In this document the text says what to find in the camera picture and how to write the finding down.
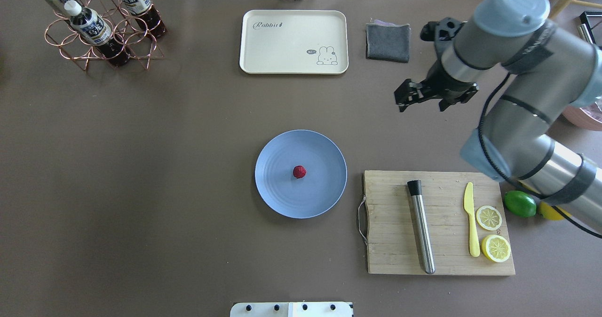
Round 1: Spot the tea bottle black cap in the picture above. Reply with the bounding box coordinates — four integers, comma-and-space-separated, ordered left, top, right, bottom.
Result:
122, 0, 167, 39

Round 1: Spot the blue round plate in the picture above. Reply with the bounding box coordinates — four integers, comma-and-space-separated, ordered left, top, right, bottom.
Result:
254, 130, 348, 219

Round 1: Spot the white camera mast base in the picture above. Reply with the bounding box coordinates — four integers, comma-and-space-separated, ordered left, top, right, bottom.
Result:
230, 301, 354, 317

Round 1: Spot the green lime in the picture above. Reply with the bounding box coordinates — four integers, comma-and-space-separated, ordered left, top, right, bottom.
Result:
503, 190, 537, 218

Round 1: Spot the copper wire bottle rack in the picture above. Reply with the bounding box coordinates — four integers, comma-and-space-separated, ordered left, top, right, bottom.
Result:
44, 0, 167, 71

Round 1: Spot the yellow plastic knife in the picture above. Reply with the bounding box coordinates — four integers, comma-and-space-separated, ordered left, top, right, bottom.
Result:
463, 182, 480, 257

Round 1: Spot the folded grey cloth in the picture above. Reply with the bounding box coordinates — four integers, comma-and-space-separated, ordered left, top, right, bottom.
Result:
365, 19, 411, 63

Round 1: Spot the red strawberry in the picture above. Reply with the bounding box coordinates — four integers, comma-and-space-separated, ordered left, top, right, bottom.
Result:
293, 165, 307, 179

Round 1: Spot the lemon slice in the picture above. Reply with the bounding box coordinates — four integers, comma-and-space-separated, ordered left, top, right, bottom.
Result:
475, 206, 503, 231
480, 234, 511, 262

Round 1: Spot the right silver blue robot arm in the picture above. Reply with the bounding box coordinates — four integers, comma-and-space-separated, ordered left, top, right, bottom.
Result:
394, 0, 602, 237

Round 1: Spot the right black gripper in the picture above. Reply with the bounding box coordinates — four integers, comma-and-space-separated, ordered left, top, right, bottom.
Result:
394, 61, 479, 113

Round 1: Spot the pink bowl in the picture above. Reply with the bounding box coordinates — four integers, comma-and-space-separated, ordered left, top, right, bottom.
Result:
562, 100, 602, 131

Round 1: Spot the cream rabbit tray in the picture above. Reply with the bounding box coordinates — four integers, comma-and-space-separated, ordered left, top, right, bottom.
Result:
239, 10, 349, 75

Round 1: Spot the yellow lemon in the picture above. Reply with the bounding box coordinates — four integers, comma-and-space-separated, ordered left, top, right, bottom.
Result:
538, 201, 565, 221

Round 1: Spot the wooden cutting board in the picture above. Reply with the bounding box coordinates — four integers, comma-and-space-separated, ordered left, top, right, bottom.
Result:
363, 170, 515, 276

